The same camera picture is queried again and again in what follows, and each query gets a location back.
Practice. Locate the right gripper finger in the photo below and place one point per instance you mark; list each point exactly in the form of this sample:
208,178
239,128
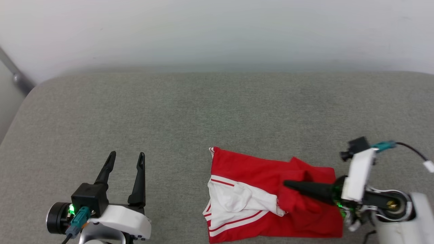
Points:
312,190

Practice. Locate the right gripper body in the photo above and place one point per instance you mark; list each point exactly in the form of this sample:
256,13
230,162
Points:
359,176

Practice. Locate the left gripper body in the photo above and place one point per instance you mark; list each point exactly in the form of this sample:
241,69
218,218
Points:
129,222

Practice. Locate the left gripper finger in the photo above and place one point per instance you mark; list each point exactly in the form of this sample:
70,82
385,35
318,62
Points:
105,169
139,183

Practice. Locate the red and white garment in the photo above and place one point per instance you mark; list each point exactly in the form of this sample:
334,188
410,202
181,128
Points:
244,166

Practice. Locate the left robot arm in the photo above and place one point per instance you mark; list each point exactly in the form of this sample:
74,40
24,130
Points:
98,238

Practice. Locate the grey metal rod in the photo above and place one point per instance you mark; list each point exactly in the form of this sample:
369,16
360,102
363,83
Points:
17,79

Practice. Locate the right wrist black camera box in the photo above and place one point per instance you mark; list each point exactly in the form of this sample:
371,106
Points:
356,146

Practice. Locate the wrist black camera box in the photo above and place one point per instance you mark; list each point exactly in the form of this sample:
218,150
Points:
90,196
356,146

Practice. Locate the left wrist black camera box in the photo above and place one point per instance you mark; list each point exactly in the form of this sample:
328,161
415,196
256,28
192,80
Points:
90,196

